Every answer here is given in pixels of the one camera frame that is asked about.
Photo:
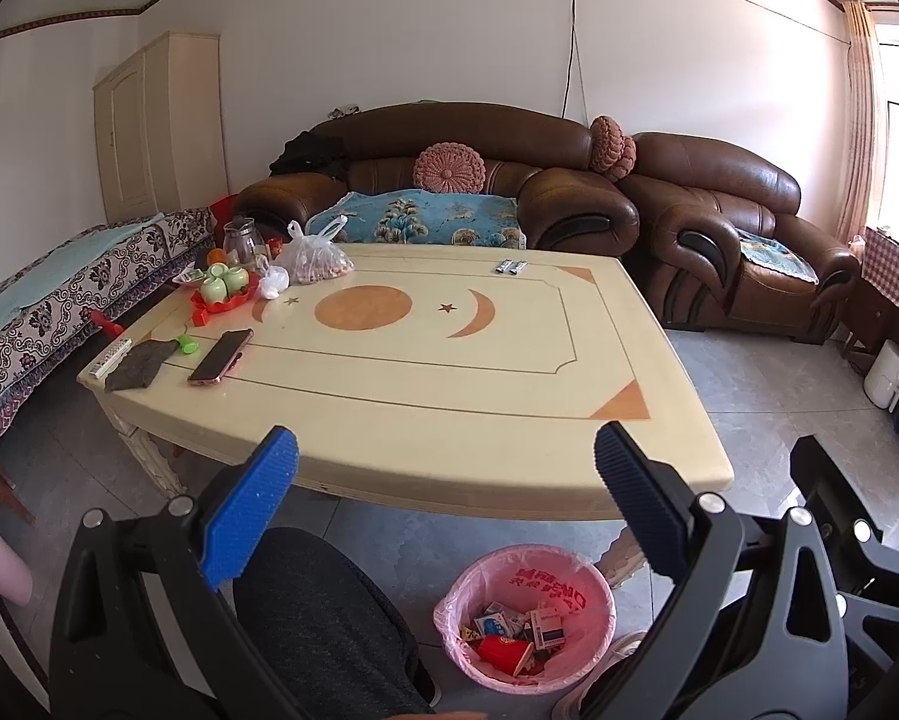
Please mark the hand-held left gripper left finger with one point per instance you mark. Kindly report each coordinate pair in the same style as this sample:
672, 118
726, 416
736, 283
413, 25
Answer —
250, 510

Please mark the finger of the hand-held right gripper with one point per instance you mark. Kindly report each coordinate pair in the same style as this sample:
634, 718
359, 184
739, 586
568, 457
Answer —
831, 480

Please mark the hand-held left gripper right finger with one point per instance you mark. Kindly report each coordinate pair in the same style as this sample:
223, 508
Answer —
636, 491

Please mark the pink lined waste bin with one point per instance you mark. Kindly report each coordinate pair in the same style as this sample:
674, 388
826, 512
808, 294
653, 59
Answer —
569, 585

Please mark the blue and white medicine box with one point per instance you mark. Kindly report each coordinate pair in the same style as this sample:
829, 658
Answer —
490, 626

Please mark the red paper cup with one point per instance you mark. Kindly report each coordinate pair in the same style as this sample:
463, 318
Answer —
505, 652

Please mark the white round appliance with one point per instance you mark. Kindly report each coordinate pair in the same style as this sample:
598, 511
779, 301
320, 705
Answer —
885, 375

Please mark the person's left leg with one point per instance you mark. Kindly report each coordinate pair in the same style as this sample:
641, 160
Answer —
322, 615

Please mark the beige wooden coffee table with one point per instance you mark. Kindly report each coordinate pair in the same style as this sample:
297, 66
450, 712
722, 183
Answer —
494, 495

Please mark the white shoe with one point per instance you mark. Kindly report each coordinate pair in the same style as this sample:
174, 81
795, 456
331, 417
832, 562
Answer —
623, 646

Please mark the rose gold smartphone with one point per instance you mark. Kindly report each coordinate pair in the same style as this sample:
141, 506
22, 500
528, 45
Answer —
220, 356

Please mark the red plastic tray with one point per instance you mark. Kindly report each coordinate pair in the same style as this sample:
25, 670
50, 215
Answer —
228, 307

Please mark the white remote control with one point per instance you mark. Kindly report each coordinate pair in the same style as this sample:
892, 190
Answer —
108, 360

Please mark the green teacup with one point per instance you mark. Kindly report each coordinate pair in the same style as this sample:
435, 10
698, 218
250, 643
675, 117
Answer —
219, 270
213, 290
237, 281

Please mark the small white plastic bag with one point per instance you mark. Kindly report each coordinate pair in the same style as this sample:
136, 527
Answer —
273, 285

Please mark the blue armchair seat cover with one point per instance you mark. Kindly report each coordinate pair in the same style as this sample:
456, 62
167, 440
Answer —
779, 259

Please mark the wooden stool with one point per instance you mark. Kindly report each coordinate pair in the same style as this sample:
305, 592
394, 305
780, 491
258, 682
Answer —
3, 491

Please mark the pink vacuum flask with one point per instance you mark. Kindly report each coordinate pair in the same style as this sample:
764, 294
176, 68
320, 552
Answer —
3, 570

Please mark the orange fruit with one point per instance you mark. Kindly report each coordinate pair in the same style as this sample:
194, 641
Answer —
216, 257

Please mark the clear plastic bag of nuts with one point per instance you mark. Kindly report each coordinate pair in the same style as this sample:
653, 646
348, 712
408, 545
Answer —
318, 262

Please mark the glass teapot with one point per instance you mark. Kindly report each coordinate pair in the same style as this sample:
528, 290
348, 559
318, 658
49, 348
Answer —
243, 244

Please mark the floral patterned bed cover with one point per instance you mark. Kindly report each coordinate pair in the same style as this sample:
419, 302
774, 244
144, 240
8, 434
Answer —
59, 307

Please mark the brown leather sofa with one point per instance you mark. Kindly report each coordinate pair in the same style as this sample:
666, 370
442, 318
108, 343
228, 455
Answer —
569, 217

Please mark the teal blanket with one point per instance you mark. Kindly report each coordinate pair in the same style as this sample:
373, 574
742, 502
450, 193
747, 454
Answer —
37, 270

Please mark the brown leather armchair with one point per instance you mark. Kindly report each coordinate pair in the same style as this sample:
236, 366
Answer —
719, 172

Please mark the blue floral sofa cover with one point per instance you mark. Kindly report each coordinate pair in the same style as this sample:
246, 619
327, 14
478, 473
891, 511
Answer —
419, 221

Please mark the pink curtain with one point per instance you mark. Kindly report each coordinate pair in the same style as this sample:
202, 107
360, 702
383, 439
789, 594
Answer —
861, 127

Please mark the black clothing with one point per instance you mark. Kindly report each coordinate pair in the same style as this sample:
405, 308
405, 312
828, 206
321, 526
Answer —
307, 154

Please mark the round pink knitted cushion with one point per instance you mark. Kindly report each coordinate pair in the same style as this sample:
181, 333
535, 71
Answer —
449, 169

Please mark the cream wardrobe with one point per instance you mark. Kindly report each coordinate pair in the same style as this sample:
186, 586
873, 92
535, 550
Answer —
164, 127

